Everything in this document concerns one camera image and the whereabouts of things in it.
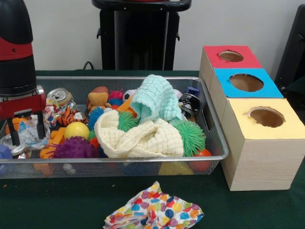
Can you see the green spiky ball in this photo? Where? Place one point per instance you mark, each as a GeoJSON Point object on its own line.
{"type": "Point", "coordinates": [193, 136]}

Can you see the mint green cloth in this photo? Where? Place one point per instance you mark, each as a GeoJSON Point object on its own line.
{"type": "Point", "coordinates": [157, 98]}

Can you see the dark green tablecloth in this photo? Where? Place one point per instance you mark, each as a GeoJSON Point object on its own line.
{"type": "Point", "coordinates": [47, 205]}

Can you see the wooden box with three holes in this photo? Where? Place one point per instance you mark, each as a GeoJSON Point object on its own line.
{"type": "Point", "coordinates": [257, 162]}

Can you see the side table with green cloth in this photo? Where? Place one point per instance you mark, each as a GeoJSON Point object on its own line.
{"type": "Point", "coordinates": [298, 88]}

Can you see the cream cloth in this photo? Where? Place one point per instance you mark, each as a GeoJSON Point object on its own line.
{"type": "Point", "coordinates": [143, 140]}

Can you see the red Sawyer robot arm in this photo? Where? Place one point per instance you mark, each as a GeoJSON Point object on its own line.
{"type": "Point", "coordinates": [16, 47]}

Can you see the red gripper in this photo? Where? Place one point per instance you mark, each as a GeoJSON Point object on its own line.
{"type": "Point", "coordinates": [21, 106]}

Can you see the purple spiky ball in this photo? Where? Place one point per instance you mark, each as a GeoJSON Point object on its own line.
{"type": "Point", "coordinates": [76, 149]}

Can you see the orange long plastic block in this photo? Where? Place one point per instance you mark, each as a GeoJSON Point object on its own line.
{"type": "Point", "coordinates": [53, 140]}

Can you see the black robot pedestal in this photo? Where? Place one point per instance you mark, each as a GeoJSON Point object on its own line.
{"type": "Point", "coordinates": [138, 38]}

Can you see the black upright panel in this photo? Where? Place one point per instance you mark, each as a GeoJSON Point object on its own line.
{"type": "Point", "coordinates": [296, 47]}

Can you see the polka dot cloth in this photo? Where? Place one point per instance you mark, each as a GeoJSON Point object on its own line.
{"type": "Point", "coordinates": [157, 210]}

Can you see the yellow ball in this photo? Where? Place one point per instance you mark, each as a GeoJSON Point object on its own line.
{"type": "Point", "coordinates": [77, 130]}

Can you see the silver tin can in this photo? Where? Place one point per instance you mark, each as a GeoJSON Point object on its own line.
{"type": "Point", "coordinates": [5, 143]}

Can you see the brown monkey plush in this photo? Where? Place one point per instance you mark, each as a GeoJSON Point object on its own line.
{"type": "Point", "coordinates": [99, 99]}

